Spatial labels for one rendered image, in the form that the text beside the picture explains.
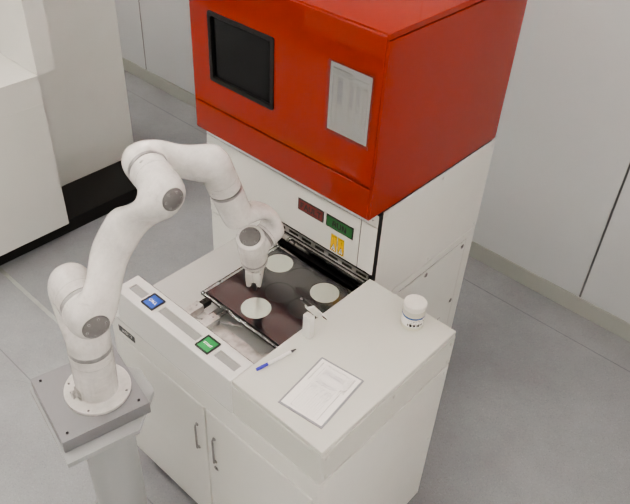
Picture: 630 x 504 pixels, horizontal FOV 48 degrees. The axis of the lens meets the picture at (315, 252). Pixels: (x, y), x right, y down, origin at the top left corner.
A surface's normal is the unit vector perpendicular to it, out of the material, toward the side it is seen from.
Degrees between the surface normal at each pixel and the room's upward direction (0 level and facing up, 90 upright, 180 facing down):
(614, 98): 90
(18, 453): 0
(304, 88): 90
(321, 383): 0
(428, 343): 0
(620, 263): 90
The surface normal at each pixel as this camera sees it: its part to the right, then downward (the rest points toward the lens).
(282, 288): 0.04, -0.77
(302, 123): -0.68, 0.44
